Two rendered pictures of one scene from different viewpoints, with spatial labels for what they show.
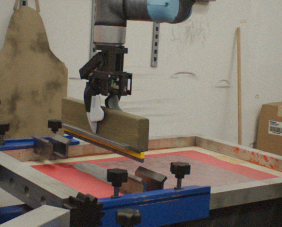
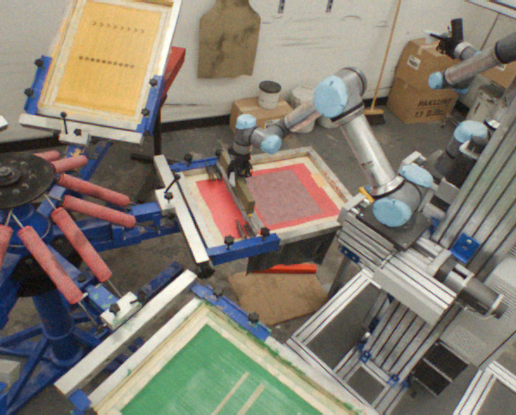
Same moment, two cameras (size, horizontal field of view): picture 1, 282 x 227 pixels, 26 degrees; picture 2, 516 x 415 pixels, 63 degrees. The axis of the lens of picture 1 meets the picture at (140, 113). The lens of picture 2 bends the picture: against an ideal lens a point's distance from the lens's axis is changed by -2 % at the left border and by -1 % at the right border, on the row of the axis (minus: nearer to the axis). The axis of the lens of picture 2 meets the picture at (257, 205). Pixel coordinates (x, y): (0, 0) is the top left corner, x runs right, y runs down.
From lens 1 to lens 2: 1.01 m
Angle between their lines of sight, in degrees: 35
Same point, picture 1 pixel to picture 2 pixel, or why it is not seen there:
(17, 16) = not seen: outside the picture
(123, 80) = (246, 171)
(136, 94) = (311, 33)
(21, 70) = (226, 20)
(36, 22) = not seen: outside the picture
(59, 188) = (198, 250)
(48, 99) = (245, 39)
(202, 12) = not seen: outside the picture
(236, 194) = (296, 237)
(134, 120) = (247, 201)
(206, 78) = (368, 20)
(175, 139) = (294, 154)
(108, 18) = (240, 142)
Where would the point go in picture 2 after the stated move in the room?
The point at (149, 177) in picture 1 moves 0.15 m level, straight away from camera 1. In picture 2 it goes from (251, 227) to (259, 205)
